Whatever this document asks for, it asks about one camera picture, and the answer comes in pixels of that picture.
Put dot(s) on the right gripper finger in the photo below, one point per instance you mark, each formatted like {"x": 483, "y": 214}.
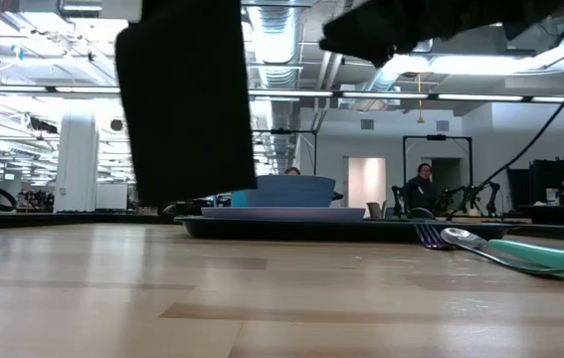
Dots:
{"x": 376, "y": 35}

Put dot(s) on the blue bowl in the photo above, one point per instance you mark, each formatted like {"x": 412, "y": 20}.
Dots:
{"x": 286, "y": 191}

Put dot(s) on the lavender plate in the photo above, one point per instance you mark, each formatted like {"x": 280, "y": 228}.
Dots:
{"x": 281, "y": 214}

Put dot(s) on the black cloth napkin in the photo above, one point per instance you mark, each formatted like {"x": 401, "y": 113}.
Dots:
{"x": 187, "y": 109}

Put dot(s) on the black background robot arm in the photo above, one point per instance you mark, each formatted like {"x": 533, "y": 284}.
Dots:
{"x": 490, "y": 196}

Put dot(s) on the dark green tray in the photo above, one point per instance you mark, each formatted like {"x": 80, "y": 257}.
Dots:
{"x": 286, "y": 230}

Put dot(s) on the person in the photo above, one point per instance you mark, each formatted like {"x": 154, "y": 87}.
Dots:
{"x": 418, "y": 191}
{"x": 292, "y": 171}

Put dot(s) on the white container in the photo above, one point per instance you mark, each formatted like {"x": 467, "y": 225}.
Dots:
{"x": 552, "y": 196}

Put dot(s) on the white cabinet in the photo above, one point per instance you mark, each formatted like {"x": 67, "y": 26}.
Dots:
{"x": 111, "y": 196}

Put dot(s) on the white column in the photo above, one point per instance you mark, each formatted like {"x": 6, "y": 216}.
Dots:
{"x": 77, "y": 159}

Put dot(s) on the grey wall vent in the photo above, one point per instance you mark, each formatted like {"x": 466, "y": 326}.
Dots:
{"x": 442, "y": 125}
{"x": 367, "y": 125}

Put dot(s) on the silver ventilation duct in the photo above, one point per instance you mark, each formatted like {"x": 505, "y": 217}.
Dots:
{"x": 276, "y": 40}

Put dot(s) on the black background station frame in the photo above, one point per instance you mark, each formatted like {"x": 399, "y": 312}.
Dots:
{"x": 435, "y": 137}

